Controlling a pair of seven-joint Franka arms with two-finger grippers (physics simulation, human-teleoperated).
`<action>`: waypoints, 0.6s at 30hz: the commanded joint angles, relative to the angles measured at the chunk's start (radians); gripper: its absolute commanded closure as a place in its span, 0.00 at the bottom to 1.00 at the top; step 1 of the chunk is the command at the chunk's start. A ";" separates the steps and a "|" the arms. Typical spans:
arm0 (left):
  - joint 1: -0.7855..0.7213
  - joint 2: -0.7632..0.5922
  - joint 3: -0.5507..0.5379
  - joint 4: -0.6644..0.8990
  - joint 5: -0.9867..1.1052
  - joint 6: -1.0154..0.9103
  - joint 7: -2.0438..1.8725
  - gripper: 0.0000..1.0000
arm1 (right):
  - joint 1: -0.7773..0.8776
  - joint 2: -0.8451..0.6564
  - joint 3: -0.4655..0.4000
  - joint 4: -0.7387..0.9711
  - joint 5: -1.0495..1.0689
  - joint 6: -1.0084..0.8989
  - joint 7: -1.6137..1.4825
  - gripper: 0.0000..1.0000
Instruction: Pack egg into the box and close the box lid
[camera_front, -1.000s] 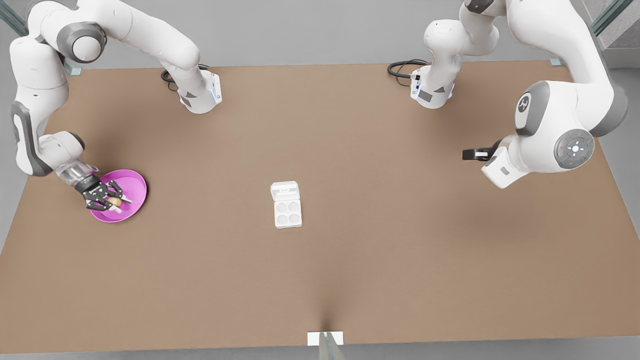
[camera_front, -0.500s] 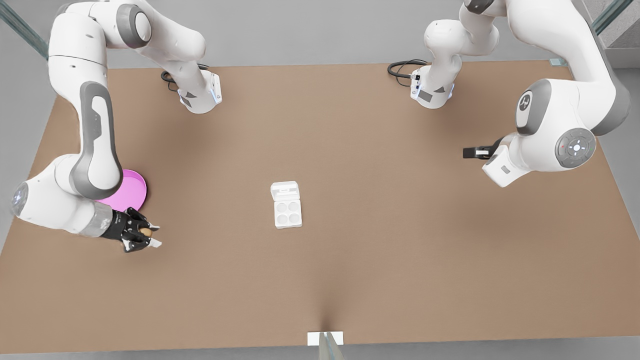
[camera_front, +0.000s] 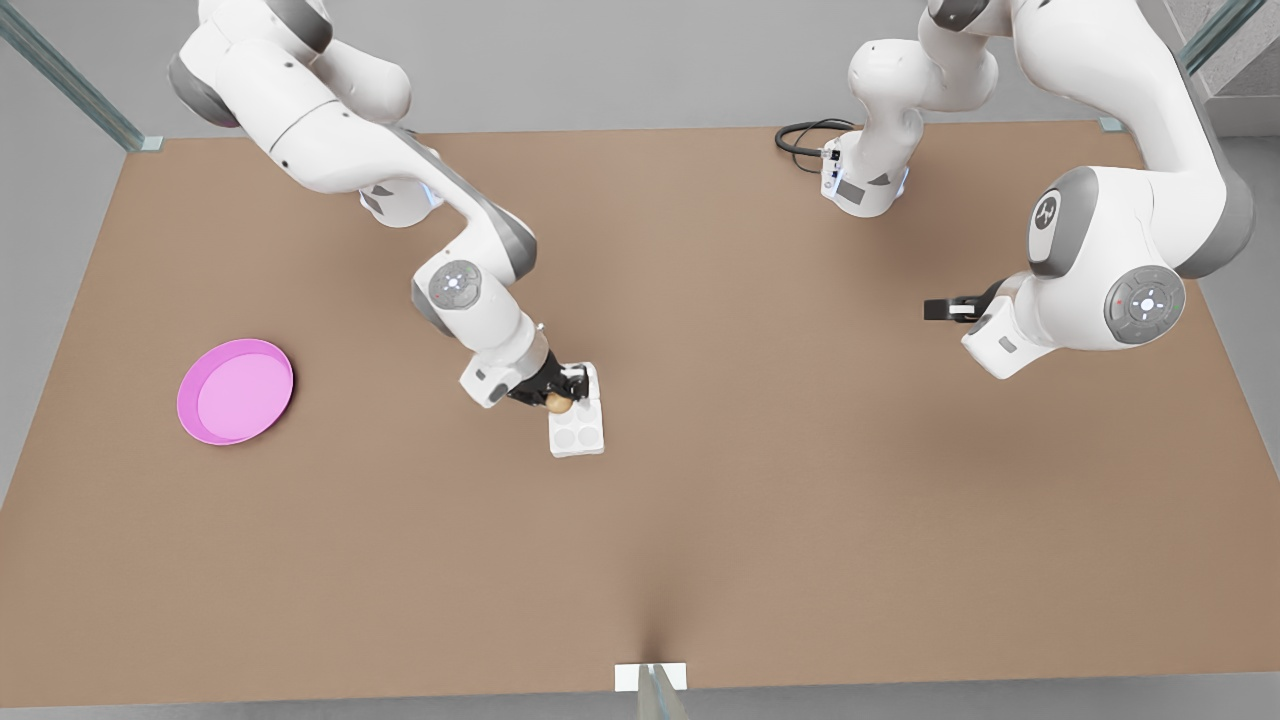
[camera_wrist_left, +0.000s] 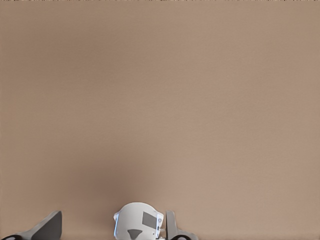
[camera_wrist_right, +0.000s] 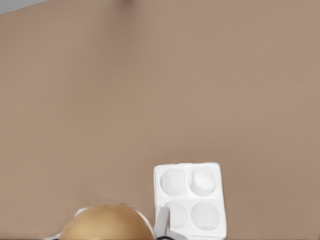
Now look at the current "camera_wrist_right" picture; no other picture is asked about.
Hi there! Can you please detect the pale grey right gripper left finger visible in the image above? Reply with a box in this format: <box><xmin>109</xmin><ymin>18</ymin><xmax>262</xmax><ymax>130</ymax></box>
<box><xmin>51</xmin><ymin>207</ymin><xmax>87</xmax><ymax>239</ymax></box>

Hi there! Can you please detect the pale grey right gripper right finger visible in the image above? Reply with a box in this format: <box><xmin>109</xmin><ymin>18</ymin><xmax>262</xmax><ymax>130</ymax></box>
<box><xmin>155</xmin><ymin>206</ymin><xmax>172</xmax><ymax>237</ymax></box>

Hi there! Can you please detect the brown egg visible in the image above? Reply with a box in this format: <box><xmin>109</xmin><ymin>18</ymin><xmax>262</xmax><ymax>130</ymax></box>
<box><xmin>58</xmin><ymin>202</ymin><xmax>156</xmax><ymax>240</ymax></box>

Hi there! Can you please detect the white four-well egg box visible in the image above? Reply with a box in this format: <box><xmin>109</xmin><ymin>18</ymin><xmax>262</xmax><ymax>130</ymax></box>
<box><xmin>153</xmin><ymin>162</ymin><xmax>228</xmax><ymax>240</ymax></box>

